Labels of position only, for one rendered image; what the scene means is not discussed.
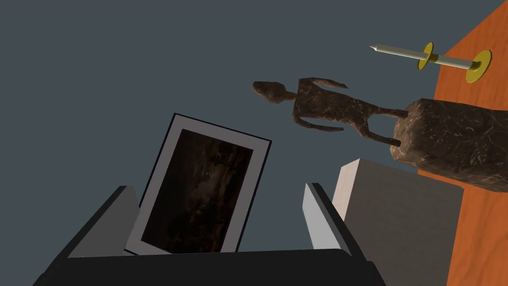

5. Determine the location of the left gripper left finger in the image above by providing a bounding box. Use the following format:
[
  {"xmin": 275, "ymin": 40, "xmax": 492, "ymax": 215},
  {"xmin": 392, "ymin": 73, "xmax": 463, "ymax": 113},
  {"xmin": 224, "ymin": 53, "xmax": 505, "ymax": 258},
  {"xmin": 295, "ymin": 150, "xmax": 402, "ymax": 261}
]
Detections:
[{"xmin": 59, "ymin": 185, "xmax": 140, "ymax": 259}]

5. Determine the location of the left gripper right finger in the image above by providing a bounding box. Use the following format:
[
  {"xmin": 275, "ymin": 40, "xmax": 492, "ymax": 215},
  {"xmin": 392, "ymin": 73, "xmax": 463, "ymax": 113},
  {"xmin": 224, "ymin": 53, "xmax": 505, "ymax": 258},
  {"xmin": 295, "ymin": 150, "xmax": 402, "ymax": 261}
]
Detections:
[{"xmin": 302, "ymin": 182, "xmax": 367, "ymax": 261}]

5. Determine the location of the grey box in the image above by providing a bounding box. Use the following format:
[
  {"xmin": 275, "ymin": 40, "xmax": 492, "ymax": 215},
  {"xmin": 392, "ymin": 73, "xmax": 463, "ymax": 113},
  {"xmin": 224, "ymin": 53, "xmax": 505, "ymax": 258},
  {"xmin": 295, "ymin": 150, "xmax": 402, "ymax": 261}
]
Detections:
[{"xmin": 331, "ymin": 158, "xmax": 465, "ymax": 286}]

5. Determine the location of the framed dark picture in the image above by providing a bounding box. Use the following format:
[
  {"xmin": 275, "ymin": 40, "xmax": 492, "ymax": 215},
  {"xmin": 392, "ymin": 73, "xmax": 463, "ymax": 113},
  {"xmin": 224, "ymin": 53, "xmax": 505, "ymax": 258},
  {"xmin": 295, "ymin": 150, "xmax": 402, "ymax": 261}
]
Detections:
[{"xmin": 124, "ymin": 113, "xmax": 273, "ymax": 256}]

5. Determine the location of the brown stone figure statue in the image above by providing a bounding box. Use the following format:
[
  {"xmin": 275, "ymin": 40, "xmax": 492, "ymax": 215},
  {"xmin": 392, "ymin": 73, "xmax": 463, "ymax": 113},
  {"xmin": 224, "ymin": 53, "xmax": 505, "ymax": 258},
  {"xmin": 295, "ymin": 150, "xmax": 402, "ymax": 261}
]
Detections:
[{"xmin": 252, "ymin": 77, "xmax": 508, "ymax": 193}]

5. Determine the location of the orange wooden table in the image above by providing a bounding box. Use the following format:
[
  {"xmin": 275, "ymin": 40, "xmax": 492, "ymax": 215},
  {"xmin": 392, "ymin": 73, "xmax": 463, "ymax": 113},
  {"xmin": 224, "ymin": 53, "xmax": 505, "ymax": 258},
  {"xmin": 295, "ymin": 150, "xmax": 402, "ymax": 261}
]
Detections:
[{"xmin": 417, "ymin": 0, "xmax": 508, "ymax": 286}]

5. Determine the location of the white candle on gold holder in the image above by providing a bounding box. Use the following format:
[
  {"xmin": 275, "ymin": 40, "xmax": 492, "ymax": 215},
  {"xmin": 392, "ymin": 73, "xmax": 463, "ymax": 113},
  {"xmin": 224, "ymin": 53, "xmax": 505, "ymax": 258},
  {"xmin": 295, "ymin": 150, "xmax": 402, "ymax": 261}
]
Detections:
[{"xmin": 369, "ymin": 42, "xmax": 493, "ymax": 84}]

